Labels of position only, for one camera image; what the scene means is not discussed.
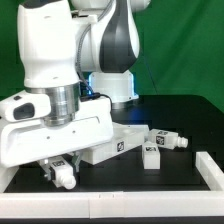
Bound white square tabletop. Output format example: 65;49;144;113
82;123;148;165

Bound black cable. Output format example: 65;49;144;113
79;91;112;102

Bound white U-shaped obstacle fence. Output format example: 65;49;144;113
0;152;224;219

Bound white AprilTag base sheet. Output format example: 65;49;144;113
128;124;149;133

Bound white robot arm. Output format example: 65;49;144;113
0;0;151;170

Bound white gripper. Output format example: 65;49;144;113
0;97;113;181

